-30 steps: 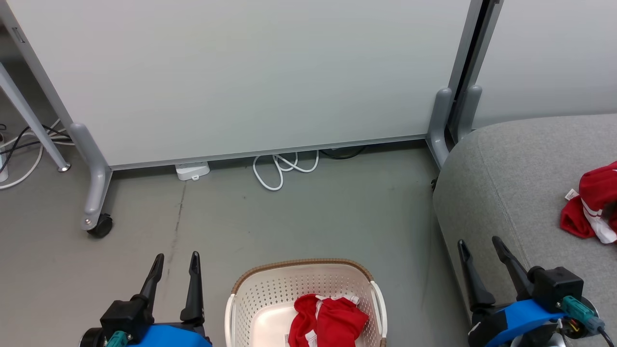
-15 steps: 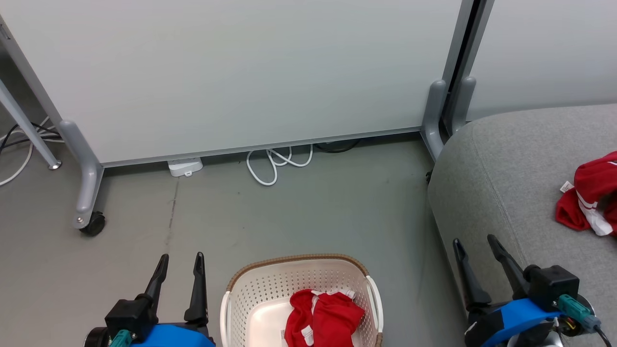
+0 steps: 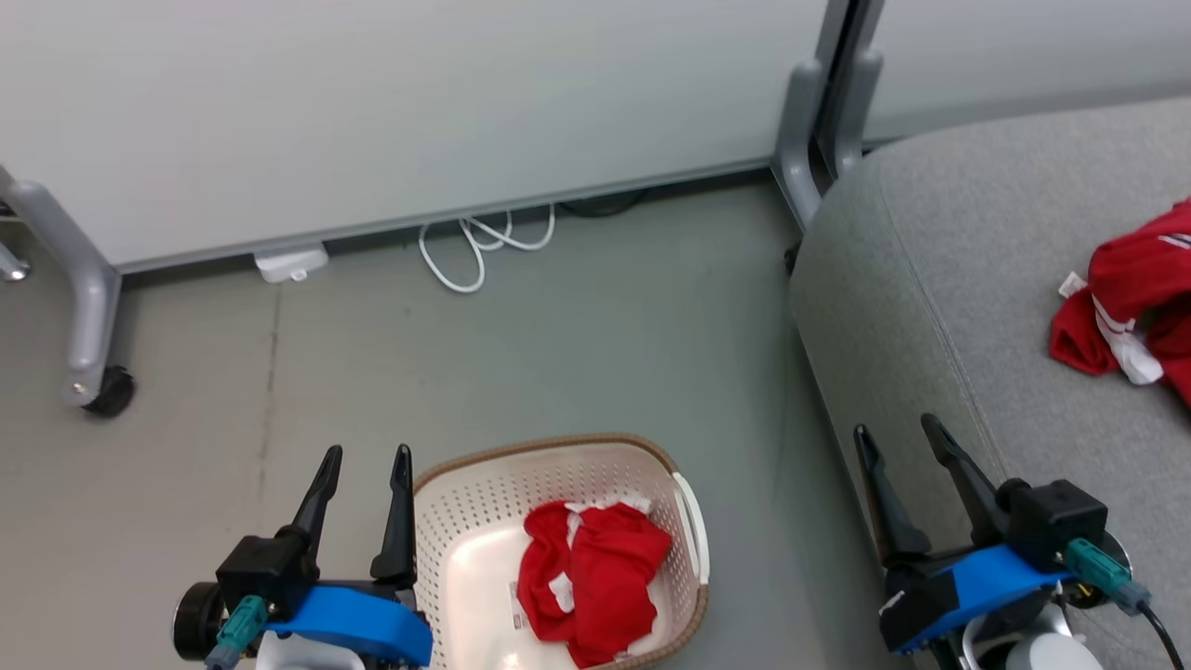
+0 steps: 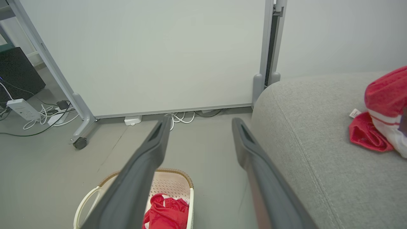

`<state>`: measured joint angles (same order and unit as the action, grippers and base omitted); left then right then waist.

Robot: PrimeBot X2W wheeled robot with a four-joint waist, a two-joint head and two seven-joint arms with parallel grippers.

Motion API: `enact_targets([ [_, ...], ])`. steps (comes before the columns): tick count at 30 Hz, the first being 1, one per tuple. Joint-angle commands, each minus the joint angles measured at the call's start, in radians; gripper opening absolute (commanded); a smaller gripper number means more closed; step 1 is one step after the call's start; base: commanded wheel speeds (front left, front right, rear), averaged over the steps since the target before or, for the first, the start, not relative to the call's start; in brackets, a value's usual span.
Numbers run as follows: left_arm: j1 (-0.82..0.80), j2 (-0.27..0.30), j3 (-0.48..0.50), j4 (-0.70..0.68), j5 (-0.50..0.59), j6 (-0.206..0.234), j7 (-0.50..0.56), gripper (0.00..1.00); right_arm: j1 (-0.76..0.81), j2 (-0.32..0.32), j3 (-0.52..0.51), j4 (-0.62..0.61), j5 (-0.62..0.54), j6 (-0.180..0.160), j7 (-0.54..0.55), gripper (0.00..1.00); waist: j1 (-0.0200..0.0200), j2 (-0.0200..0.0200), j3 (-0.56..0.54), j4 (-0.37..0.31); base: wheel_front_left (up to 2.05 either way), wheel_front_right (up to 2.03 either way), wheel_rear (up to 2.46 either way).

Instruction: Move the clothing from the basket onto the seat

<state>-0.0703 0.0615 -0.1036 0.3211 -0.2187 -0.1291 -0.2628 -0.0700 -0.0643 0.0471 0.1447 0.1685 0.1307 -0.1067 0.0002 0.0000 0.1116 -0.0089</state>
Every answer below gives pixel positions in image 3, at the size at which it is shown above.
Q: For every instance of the red garment with white collar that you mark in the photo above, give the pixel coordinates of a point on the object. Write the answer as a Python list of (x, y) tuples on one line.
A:
[(595, 577)]

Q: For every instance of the paper label sticker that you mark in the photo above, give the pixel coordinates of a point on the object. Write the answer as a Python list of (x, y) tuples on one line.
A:
[(517, 607)]

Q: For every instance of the large black caster wheel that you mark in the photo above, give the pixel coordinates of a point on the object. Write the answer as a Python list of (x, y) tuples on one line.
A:
[(112, 393)]

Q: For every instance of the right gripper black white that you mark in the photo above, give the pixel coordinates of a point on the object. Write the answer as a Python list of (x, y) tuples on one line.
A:
[(1103, 568)]

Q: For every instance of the white power adapter box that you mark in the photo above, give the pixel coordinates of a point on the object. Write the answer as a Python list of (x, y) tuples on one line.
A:
[(290, 263)]

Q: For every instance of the large white partition panel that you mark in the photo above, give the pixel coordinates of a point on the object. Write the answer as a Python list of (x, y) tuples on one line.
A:
[(419, 112)]

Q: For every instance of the long grey partition leg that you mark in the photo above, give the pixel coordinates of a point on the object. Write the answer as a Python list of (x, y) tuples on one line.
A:
[(88, 307)]

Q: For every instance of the grey fabric sofa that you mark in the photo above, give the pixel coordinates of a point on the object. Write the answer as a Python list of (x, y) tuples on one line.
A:
[(977, 307)]

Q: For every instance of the short grey partition leg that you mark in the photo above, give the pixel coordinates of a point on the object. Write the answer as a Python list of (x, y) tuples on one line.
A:
[(796, 149), (854, 102)]

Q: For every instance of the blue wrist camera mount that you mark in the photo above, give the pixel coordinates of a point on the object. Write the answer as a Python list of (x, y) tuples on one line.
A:
[(354, 623), (986, 577)]

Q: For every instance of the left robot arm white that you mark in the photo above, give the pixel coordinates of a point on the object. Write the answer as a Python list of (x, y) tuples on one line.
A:
[(307, 655)]

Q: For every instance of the left blue wrist camera mount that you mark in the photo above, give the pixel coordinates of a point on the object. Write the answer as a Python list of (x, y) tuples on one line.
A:
[(354, 623)]

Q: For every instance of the narrow white partition panel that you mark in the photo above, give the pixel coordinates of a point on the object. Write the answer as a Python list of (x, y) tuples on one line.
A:
[(1023, 56)]

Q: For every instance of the grey table leg chrome foot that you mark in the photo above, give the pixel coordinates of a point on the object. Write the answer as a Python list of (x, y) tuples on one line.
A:
[(11, 268)]

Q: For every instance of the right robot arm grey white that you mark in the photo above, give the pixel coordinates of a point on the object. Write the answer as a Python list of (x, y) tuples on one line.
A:
[(1044, 653)]

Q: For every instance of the cream plastic laundry basket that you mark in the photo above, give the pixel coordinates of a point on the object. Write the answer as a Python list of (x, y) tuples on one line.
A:
[(465, 521)]

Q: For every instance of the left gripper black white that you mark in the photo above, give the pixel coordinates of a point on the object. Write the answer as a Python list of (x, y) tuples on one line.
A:
[(197, 622)]

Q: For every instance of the right blue wrist camera mount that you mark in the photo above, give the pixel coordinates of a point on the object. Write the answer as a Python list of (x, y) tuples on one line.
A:
[(986, 577)]

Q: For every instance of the red garment with white strip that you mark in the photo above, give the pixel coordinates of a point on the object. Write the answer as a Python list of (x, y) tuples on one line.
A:
[(1140, 270)]

